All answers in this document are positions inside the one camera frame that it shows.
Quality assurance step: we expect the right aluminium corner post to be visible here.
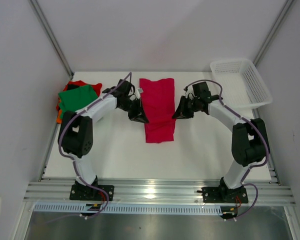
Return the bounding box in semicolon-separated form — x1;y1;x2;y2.
252;0;297;67

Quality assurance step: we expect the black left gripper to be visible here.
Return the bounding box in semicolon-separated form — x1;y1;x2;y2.
118;97;148;125

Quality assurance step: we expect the left aluminium corner post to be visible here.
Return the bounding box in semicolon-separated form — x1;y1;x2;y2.
28;0;74;78

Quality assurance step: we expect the aluminium front rail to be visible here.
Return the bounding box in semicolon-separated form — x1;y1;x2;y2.
23;178;296;206

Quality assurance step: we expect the white slotted cable duct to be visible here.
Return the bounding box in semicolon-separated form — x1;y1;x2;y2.
33;202;222;216

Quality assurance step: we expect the aluminium corner post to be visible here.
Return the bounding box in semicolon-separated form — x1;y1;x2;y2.
252;0;297;67
28;0;74;78

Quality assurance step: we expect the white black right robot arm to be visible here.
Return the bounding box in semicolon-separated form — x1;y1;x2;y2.
172;79;270;203

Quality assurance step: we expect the white plastic basket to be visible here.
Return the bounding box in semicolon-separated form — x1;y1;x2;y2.
210;58;273;110

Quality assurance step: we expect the red folded t shirt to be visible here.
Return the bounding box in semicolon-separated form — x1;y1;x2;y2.
56;80;103;111

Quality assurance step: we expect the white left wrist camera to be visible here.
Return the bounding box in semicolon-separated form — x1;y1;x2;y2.
136;87;144;99

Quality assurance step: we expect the green folded t shirt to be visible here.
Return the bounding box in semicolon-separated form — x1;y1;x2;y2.
58;85;98;120

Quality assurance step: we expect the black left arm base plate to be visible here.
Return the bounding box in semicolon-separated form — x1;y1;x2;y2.
69;184;115;201

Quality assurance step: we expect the crimson t shirt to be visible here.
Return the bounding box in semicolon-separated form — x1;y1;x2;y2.
139;78;176;144

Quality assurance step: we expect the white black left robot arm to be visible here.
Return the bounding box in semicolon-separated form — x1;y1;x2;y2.
58;79;149;200

